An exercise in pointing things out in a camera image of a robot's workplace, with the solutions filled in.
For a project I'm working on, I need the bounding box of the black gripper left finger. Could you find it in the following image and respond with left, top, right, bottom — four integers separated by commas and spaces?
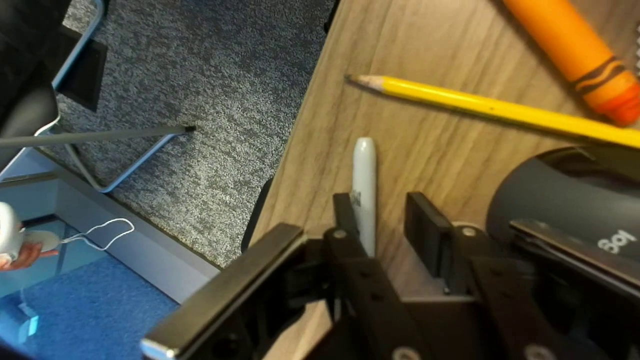
322, 192, 428, 360

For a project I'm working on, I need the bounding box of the blue metal frame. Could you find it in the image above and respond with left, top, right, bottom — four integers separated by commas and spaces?
49, 0, 196, 195

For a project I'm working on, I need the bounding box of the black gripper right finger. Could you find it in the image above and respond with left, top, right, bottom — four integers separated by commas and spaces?
404, 189, 576, 360

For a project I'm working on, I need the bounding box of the white marker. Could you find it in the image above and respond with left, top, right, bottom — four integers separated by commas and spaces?
351, 136, 381, 258

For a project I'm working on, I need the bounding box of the yellow pencil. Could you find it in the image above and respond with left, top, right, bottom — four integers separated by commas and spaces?
344, 71, 640, 149

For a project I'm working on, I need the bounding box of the thin grey rod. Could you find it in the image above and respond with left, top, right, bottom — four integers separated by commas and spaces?
0, 124, 198, 149

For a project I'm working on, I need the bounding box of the thin white cord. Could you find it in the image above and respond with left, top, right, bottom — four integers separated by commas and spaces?
62, 215, 139, 254

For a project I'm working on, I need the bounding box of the orange crayon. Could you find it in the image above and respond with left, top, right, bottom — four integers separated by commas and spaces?
500, 0, 640, 127

